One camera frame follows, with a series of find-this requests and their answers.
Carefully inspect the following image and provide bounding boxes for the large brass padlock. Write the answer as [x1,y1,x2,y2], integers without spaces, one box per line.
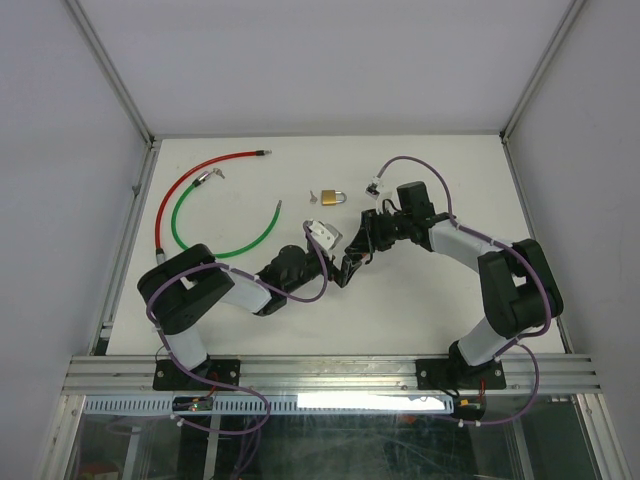
[320,190,347,206]

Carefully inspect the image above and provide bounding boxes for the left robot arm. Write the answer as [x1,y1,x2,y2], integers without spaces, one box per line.
[137,244,372,391]

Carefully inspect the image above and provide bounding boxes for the right black mount plate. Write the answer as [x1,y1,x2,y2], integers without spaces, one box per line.
[415,358,506,392]

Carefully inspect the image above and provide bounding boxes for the right aluminium frame post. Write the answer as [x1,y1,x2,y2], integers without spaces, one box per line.
[499,0,588,143]

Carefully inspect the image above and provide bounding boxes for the green cable lock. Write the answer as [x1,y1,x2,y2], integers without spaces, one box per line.
[171,171,284,260]

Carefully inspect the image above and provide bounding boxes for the left aluminium frame post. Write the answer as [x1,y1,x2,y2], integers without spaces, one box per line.
[61,0,155,146]

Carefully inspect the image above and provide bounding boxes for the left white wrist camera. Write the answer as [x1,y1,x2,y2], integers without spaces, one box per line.
[304,219,343,255]

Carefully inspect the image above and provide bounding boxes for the left black mount plate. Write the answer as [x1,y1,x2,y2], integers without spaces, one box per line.
[152,358,241,392]

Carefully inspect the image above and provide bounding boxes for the green lock keys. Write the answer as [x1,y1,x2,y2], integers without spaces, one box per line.
[211,168,226,179]

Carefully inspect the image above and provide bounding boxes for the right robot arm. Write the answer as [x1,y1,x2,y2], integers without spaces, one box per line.
[334,181,564,392]

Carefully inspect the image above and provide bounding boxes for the red cable lock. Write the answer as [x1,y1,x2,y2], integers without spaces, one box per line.
[153,149,282,264]

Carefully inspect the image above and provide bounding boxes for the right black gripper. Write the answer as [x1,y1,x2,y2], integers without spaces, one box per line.
[346,207,412,254]

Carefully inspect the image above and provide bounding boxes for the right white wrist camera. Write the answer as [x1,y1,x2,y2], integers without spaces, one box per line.
[365,176,385,200]

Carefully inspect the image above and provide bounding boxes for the aluminium frame post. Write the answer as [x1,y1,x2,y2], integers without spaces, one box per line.
[499,0,588,143]
[61,0,155,146]

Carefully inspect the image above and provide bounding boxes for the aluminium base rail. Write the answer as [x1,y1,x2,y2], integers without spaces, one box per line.
[62,352,602,396]

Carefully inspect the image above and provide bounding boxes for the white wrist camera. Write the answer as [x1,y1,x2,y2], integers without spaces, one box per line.
[365,176,385,200]
[304,219,343,255]

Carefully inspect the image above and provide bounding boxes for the black mount plate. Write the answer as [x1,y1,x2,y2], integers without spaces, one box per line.
[415,358,506,392]
[152,358,241,392]

